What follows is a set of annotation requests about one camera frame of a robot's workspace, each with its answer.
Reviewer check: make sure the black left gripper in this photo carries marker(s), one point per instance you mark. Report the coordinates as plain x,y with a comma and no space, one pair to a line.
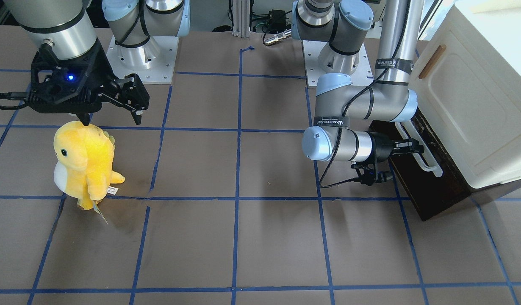
380,147

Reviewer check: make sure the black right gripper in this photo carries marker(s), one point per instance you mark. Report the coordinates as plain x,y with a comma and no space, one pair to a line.
102,67

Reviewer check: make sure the dark wooden drawer cabinet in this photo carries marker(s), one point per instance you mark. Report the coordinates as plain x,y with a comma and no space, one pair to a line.
431,195

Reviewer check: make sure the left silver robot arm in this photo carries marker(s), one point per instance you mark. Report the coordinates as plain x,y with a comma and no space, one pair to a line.
343,25

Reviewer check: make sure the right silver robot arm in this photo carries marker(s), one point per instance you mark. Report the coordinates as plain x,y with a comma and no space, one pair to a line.
66,26

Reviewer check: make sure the yellow plush dinosaur toy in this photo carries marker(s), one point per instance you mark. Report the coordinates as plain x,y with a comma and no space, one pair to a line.
85,163

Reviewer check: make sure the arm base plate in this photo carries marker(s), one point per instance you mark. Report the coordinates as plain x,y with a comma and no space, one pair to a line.
154,62
320,59

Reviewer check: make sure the aluminium frame post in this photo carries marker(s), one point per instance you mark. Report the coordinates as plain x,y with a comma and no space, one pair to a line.
241,11

